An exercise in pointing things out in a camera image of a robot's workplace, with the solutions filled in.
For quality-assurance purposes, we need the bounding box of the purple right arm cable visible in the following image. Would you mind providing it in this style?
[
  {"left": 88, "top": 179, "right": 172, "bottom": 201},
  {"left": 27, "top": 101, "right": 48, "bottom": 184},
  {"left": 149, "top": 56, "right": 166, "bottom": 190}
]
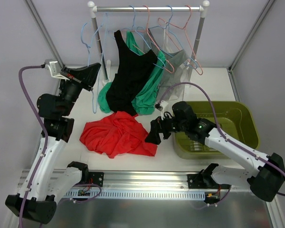
[{"left": 157, "top": 82, "right": 285, "bottom": 198}]

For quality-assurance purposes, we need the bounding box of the grey tank top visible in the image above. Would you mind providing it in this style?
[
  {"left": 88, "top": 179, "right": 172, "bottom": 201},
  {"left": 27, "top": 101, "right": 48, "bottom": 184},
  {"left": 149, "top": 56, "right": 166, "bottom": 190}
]
[{"left": 147, "top": 27, "right": 189, "bottom": 90}]

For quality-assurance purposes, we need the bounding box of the pink hanger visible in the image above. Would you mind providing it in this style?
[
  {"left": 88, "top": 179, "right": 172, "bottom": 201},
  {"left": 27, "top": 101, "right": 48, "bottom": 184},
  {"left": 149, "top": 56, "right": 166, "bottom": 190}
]
[
  {"left": 140, "top": 5, "right": 174, "bottom": 74},
  {"left": 158, "top": 5, "right": 205, "bottom": 76}
]

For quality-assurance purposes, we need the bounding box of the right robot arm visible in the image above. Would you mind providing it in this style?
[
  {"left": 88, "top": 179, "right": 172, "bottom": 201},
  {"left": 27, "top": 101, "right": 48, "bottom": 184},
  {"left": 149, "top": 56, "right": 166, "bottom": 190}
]
[{"left": 145, "top": 101, "right": 285, "bottom": 202}]

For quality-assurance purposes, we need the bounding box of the black tank top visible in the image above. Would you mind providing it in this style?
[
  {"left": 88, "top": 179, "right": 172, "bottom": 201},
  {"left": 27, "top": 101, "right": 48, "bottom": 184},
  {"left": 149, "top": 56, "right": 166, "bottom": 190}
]
[{"left": 106, "top": 30, "right": 157, "bottom": 116}]

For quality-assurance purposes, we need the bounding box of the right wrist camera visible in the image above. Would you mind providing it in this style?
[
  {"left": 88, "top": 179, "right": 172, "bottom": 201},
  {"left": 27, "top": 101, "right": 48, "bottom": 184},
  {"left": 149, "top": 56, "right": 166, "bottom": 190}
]
[{"left": 154, "top": 100, "right": 172, "bottom": 121}]

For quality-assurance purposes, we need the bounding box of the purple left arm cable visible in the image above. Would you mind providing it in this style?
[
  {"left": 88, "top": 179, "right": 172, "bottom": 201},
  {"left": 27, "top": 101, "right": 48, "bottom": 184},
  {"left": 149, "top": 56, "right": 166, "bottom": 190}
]
[{"left": 18, "top": 64, "right": 49, "bottom": 228}]

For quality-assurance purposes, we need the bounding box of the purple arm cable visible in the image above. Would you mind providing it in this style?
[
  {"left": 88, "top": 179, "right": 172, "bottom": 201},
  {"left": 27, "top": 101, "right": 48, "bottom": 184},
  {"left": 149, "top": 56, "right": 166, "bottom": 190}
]
[
  {"left": 18, "top": 64, "right": 49, "bottom": 228},
  {"left": 157, "top": 82, "right": 285, "bottom": 198}
]

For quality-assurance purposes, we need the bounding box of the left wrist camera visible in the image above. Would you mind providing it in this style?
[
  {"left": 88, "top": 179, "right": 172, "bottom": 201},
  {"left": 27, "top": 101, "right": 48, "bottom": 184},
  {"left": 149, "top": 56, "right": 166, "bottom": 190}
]
[{"left": 45, "top": 59, "right": 65, "bottom": 79}]

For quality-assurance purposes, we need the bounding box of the red tank top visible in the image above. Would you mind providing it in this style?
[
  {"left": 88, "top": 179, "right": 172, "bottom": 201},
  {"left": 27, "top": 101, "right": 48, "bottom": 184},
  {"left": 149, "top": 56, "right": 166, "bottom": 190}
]
[{"left": 79, "top": 111, "right": 157, "bottom": 159}]

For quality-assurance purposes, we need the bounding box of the olive green plastic basket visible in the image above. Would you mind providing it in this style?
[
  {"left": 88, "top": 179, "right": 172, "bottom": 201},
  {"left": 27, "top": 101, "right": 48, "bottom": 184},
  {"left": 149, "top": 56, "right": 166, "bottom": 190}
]
[{"left": 173, "top": 101, "right": 260, "bottom": 160}]

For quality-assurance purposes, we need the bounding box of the white slotted cable duct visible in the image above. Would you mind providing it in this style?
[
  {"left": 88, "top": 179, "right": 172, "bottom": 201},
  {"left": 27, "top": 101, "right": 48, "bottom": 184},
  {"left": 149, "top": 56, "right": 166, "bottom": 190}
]
[{"left": 63, "top": 189, "right": 206, "bottom": 201}]

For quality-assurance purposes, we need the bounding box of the blue hanger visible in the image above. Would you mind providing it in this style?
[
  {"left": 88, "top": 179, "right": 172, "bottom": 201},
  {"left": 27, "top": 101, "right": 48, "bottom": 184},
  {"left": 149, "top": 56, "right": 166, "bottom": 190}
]
[
  {"left": 148, "top": 5, "right": 197, "bottom": 70},
  {"left": 121, "top": 5, "right": 152, "bottom": 50},
  {"left": 80, "top": 13, "right": 108, "bottom": 114}
]

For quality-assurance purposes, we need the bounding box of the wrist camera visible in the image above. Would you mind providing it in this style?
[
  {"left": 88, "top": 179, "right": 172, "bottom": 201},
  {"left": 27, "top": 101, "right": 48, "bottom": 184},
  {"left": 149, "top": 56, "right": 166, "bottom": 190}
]
[
  {"left": 45, "top": 59, "right": 65, "bottom": 79},
  {"left": 154, "top": 100, "right": 172, "bottom": 121}
]

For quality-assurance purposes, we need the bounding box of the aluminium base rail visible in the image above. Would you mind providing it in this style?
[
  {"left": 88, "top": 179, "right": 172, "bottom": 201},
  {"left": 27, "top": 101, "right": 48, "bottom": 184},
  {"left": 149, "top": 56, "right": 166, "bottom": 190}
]
[{"left": 17, "top": 169, "right": 252, "bottom": 190}]

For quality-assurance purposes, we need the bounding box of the white clothes rack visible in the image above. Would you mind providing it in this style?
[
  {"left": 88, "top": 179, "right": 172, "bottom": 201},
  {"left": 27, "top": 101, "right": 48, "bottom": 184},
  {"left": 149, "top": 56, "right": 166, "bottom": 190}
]
[{"left": 87, "top": 0, "right": 210, "bottom": 85}]

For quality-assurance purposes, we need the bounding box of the green tank top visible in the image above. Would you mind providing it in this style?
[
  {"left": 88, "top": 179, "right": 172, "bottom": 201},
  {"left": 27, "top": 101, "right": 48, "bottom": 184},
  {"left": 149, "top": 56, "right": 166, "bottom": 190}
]
[{"left": 97, "top": 31, "right": 165, "bottom": 115}]

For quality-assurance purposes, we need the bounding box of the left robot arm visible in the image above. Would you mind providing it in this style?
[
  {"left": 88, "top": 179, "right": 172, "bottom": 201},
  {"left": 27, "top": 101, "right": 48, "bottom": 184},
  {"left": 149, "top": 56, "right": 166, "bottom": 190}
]
[{"left": 5, "top": 63, "right": 102, "bottom": 228}]

